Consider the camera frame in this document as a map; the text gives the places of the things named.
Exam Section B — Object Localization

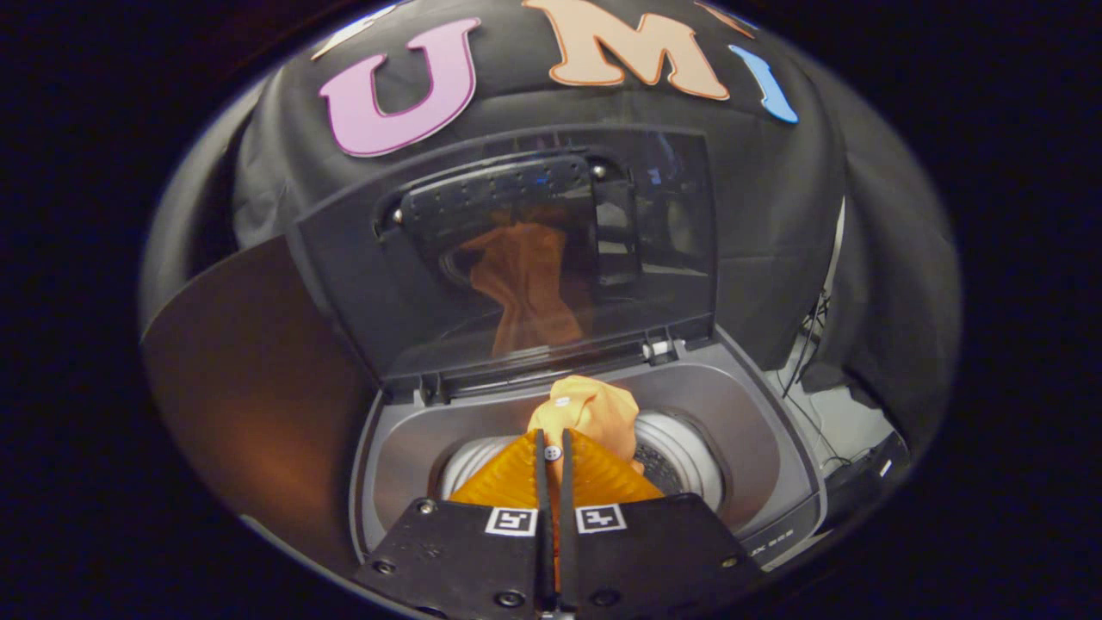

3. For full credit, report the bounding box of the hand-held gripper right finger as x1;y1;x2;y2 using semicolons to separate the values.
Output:
558;429;767;617

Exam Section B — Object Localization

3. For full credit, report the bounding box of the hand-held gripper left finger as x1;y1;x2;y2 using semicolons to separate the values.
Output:
355;429;556;617

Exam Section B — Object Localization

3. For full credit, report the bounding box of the orange garment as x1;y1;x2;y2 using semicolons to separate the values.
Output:
527;375;645;483

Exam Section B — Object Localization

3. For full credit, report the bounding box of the dark transparent washing machine lid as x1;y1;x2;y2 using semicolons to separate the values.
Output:
288;125;720;404

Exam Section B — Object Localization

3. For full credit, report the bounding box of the black box on floor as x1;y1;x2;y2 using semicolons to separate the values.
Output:
825;431;910;522

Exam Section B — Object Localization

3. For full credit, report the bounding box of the white cabinet with dark top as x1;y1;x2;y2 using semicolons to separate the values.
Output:
140;234;384;578

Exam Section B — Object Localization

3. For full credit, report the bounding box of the black backdrop cloth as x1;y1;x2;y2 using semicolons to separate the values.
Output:
142;0;961;449

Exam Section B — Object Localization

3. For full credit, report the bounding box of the black hanging cable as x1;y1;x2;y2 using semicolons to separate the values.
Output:
779;293;853;474

